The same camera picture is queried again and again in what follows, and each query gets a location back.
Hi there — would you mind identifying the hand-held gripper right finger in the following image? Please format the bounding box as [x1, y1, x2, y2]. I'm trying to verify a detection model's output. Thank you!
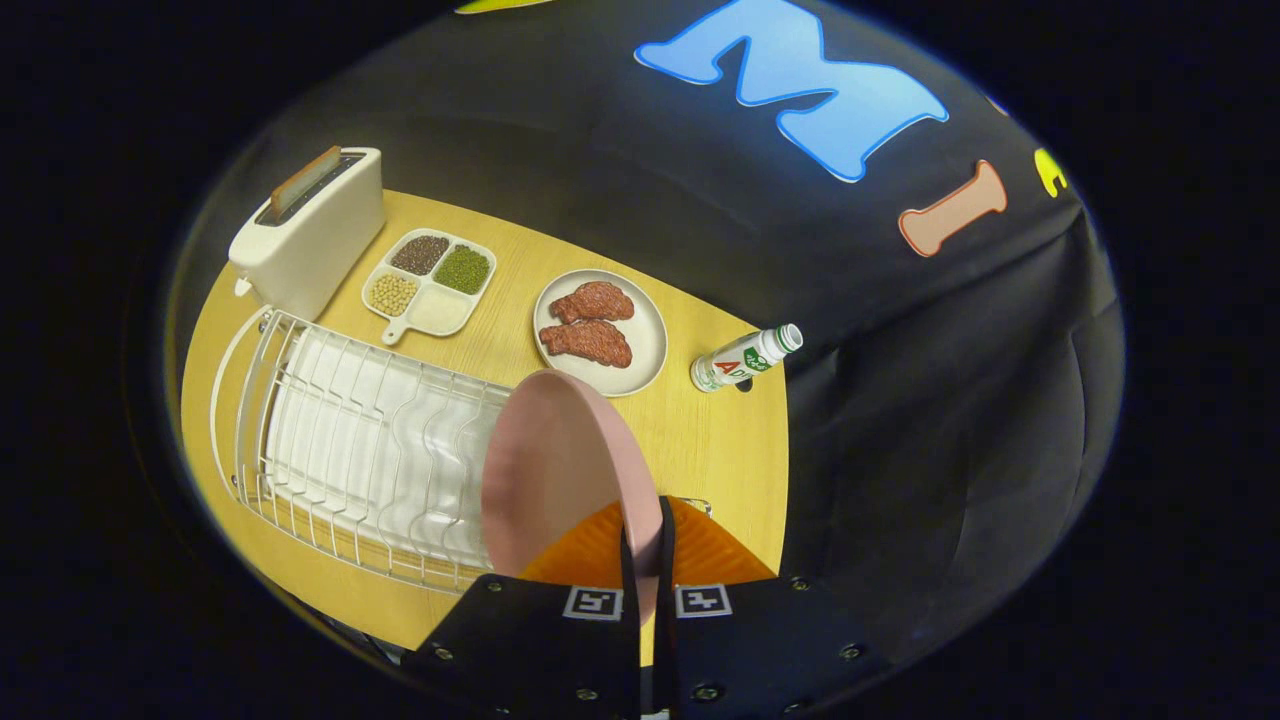
[655, 495, 896, 720]

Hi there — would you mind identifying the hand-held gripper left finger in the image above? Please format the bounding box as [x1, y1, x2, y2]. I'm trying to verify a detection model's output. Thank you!
[400, 500, 643, 720]

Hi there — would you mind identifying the pink plate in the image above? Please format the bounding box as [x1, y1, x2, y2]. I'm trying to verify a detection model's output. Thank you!
[481, 370, 664, 626]

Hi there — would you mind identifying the white wire dish rack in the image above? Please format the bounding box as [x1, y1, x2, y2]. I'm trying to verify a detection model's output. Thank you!
[209, 306, 521, 596]

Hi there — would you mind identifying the beige plate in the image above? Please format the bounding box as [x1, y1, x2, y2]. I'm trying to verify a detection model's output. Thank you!
[533, 269, 669, 398]

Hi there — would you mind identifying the white green label bottle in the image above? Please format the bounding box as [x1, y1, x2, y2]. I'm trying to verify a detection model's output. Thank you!
[690, 323, 804, 393]

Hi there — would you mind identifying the red meat slice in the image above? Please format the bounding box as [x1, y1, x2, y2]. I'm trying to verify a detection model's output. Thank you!
[539, 319, 633, 369]
[548, 281, 636, 325]

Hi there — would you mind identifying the white rice pile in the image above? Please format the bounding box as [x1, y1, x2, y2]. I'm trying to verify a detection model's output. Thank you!
[410, 290, 473, 336]

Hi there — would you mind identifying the white divided tray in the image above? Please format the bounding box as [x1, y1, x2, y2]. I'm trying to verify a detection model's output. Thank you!
[361, 228, 498, 347]

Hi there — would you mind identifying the green mung beans pile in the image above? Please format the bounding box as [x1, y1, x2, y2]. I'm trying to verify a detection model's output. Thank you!
[433, 245, 492, 296]

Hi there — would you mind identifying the yellow soybeans pile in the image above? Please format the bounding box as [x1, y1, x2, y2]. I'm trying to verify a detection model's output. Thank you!
[369, 273, 420, 317]

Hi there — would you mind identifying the dark brown beans pile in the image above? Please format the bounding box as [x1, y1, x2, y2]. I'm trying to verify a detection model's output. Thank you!
[391, 235, 451, 277]

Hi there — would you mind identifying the white toaster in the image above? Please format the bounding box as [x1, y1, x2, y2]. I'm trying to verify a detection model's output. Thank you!
[228, 146, 386, 323]

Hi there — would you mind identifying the toast bread slice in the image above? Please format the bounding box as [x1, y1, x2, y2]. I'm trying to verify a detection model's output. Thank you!
[270, 146, 343, 216]

